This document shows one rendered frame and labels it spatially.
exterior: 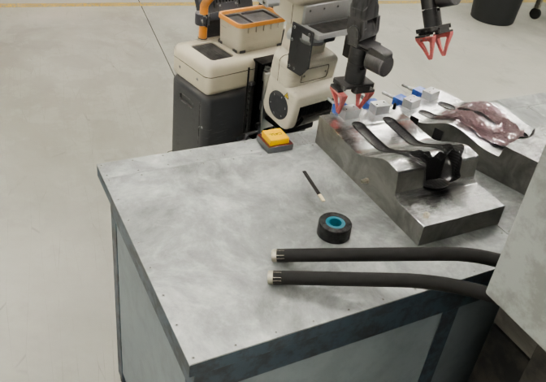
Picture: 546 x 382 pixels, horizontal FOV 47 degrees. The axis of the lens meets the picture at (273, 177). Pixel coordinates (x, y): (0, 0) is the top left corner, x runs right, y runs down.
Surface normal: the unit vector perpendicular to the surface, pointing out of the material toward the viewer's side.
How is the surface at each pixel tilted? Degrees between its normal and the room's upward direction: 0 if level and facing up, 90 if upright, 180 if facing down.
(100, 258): 0
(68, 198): 0
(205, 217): 0
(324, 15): 90
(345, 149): 90
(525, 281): 90
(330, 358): 90
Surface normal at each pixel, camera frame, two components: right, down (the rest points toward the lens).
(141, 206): 0.11, -0.83
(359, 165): -0.89, 0.17
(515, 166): -0.72, 0.33
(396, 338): 0.44, 0.54
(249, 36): 0.62, 0.52
